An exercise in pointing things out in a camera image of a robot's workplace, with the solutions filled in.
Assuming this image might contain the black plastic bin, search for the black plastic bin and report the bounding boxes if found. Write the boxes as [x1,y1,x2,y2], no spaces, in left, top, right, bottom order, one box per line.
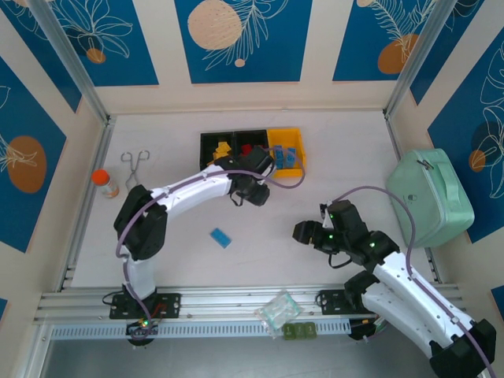
[232,129,271,158]
[198,132,236,174]

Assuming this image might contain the yellow plastic bin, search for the yellow plastic bin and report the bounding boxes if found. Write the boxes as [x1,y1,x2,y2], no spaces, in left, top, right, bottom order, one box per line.
[266,128,306,180]

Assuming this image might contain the clear plastic bag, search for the clear plastic bag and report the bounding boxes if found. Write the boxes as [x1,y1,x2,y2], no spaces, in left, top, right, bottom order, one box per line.
[254,290,302,338]

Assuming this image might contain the mint green zip case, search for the mint green zip case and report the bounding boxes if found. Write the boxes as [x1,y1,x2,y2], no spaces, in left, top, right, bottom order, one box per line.
[385,148,476,248]

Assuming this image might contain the metal tongs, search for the metal tongs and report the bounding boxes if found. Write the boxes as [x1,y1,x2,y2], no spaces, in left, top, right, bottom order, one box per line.
[120,149,151,189]

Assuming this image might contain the orange-capped small bottle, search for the orange-capped small bottle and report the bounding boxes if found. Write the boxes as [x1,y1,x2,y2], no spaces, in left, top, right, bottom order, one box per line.
[91,169,120,200]

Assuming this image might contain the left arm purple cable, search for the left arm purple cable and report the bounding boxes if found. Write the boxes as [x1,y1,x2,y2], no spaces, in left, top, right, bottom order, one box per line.
[115,146,307,339]

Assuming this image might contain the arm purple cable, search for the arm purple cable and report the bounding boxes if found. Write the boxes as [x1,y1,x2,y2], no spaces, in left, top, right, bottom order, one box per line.
[330,187,498,378]
[115,146,307,339]

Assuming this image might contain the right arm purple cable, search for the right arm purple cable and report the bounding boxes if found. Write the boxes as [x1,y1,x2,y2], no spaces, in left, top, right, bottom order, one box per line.
[330,187,498,378]

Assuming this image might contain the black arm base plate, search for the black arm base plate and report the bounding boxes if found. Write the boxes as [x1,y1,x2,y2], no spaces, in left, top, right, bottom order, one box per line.
[317,289,379,316]
[109,293,183,320]

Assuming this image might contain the aluminium rail frame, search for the aluminium rail frame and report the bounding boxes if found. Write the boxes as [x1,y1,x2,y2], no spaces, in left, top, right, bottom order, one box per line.
[33,282,469,326]

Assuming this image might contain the slotted grey cable duct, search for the slotted grey cable duct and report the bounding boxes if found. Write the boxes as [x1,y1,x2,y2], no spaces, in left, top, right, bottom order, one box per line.
[50,319,352,340]

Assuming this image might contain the aluminium frame post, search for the aluminium frame post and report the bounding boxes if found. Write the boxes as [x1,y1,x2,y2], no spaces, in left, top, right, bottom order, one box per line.
[384,0,461,119]
[29,0,111,124]

